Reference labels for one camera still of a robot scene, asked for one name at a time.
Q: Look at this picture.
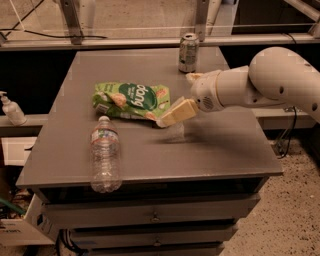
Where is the metal frame rail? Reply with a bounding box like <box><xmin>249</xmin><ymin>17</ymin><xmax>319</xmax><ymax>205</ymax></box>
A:
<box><xmin>0</xmin><ymin>33</ymin><xmax>320</xmax><ymax>51</ymax></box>

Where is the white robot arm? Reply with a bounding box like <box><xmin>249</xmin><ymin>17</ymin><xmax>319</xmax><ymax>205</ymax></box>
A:
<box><xmin>156</xmin><ymin>47</ymin><xmax>320</xmax><ymax>128</ymax></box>

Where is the black cable on floor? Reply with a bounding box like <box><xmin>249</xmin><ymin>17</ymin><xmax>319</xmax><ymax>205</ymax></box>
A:
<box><xmin>0</xmin><ymin>27</ymin><xmax>109</xmax><ymax>40</ymax></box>

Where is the green hose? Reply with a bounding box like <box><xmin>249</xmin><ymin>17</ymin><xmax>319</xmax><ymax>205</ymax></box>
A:
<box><xmin>0</xmin><ymin>196</ymin><xmax>28</xmax><ymax>216</ymax></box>

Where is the grey drawer cabinet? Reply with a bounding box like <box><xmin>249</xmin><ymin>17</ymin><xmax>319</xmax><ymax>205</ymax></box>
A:
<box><xmin>17</xmin><ymin>49</ymin><xmax>281</xmax><ymax>256</ymax></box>

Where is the white cardboard box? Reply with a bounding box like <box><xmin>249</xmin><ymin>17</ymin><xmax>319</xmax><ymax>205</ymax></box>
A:
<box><xmin>0</xmin><ymin>195</ymin><xmax>59</xmax><ymax>246</ymax></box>

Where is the white pump dispenser bottle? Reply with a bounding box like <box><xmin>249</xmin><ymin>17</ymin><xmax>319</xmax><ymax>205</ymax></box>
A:
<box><xmin>0</xmin><ymin>91</ymin><xmax>27</xmax><ymax>126</ymax></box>

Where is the silver soda can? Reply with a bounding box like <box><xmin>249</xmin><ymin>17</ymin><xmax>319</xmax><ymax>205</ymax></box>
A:
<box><xmin>178</xmin><ymin>33</ymin><xmax>199</xmax><ymax>73</ymax></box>

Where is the green rice chip bag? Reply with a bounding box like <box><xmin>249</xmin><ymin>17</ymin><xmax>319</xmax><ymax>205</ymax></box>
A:
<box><xmin>92</xmin><ymin>82</ymin><xmax>170</xmax><ymax>121</ymax></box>

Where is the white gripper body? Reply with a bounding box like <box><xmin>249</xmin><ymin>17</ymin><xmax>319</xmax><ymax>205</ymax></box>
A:
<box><xmin>191</xmin><ymin>70</ymin><xmax>224</xmax><ymax>112</ymax></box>

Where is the clear plastic water bottle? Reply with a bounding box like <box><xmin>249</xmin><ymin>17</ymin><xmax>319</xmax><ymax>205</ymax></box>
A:
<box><xmin>90</xmin><ymin>116</ymin><xmax>122</xmax><ymax>193</ymax></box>

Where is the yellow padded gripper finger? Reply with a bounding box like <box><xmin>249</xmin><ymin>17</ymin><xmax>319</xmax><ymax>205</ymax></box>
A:
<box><xmin>156</xmin><ymin>97</ymin><xmax>199</xmax><ymax>128</ymax></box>
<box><xmin>186</xmin><ymin>73</ymin><xmax>202</xmax><ymax>84</ymax></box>

